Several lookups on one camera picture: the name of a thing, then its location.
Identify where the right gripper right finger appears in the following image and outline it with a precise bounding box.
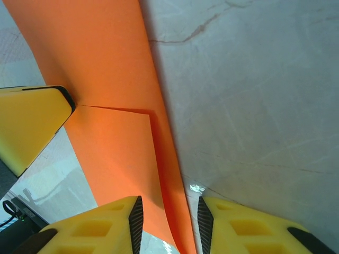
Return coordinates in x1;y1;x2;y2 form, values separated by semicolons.
197;195;337;254

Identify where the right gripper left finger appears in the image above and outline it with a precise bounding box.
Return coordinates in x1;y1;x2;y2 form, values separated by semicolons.
15;195;144;254

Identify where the orange paper sheet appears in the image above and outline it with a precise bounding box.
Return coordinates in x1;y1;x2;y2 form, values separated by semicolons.
10;0;198;254

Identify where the black controller board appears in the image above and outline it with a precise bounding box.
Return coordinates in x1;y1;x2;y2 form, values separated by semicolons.
0;197;50;240

